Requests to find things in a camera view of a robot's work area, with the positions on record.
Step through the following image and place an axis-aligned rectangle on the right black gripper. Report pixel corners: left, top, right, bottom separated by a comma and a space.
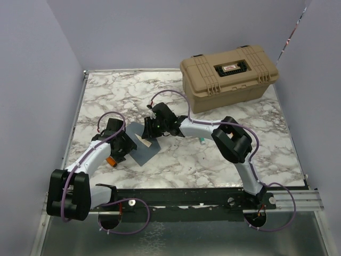
141, 116, 168, 140

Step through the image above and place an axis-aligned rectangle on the cream paper letter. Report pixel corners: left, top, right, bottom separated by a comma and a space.
135, 134, 152, 147

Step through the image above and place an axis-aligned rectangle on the grey blue envelope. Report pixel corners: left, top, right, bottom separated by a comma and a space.
126, 122, 160, 166

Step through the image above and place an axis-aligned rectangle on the green white glue stick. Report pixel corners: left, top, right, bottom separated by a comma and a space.
199, 138, 206, 145

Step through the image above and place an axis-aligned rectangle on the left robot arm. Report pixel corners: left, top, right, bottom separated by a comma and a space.
46, 118, 137, 222

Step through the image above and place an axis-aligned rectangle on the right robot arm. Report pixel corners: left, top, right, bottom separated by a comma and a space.
142, 102, 266, 209

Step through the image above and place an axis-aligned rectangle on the tan plastic toolbox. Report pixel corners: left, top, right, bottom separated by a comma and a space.
180, 45, 279, 114

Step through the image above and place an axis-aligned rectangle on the orange handled screwdriver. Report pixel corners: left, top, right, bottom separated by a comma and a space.
106, 157, 117, 167

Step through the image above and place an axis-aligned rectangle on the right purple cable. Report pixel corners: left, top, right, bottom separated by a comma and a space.
146, 90, 297, 233

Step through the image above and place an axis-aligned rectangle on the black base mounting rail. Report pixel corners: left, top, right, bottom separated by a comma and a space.
91, 188, 276, 222

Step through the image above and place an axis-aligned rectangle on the aluminium table frame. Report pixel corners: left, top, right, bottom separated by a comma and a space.
31, 69, 337, 255

